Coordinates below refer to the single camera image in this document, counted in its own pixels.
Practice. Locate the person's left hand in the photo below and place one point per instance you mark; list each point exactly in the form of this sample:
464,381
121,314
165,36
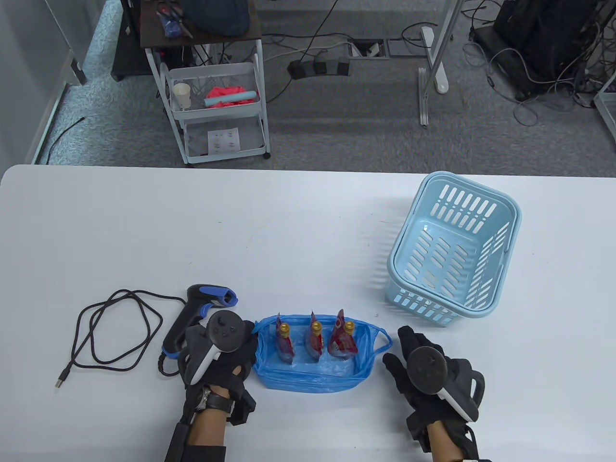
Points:
240,358

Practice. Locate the person's right hand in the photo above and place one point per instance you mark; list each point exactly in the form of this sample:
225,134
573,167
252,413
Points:
418,409

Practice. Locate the red ketchup package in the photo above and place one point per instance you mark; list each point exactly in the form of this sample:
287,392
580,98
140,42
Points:
342,341
285,344
315,342

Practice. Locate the black blue barcode scanner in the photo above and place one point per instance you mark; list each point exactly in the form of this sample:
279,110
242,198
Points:
180,327

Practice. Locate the blue plastic bag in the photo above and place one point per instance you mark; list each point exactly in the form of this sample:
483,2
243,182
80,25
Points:
308,380

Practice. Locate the person's left forearm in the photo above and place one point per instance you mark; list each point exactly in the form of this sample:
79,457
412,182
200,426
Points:
207,435

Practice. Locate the person's right forearm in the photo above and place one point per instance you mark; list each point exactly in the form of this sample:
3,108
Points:
442,445

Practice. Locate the grey black hand controller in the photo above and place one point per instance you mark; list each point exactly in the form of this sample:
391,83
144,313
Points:
426,368
226,332

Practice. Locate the light blue plastic basket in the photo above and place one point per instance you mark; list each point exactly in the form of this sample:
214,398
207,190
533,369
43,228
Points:
428,231

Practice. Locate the printed paper sheet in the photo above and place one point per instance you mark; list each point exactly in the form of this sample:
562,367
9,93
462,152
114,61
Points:
224,140

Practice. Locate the teal tube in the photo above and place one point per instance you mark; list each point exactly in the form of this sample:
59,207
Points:
231,98

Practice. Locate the pink cloth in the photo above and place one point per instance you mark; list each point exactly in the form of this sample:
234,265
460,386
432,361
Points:
224,94

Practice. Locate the white paper cup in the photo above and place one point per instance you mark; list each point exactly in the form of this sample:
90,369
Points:
183,96

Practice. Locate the white utility cart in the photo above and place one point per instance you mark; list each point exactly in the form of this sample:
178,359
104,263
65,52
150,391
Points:
202,41

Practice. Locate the black cabinet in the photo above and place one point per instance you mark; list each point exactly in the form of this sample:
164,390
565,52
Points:
127,48

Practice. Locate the floor socket box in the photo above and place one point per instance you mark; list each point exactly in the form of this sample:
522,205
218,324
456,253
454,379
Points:
368,49

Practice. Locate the dark blue fabric bag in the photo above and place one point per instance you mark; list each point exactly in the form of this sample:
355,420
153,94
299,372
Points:
216,17

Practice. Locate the white desk leg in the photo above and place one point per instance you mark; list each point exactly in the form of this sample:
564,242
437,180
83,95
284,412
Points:
435,53

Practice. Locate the black equipment pile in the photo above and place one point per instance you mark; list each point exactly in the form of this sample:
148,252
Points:
544,33

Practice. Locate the grey metal rail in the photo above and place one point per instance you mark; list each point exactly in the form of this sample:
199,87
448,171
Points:
423,96

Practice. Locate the white metal frame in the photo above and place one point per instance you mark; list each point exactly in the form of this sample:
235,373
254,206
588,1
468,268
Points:
606,103

